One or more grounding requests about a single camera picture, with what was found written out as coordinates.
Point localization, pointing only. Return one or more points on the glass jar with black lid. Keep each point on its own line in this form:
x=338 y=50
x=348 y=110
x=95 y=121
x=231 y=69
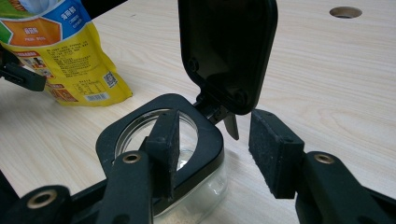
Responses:
x=227 y=46

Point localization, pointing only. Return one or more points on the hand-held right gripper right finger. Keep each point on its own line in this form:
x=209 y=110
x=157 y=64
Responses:
x=277 y=155

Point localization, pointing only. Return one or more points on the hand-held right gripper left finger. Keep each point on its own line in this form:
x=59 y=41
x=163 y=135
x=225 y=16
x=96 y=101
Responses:
x=130 y=193

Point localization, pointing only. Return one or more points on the yellow spout pouch green cap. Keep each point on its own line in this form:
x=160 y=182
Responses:
x=71 y=62

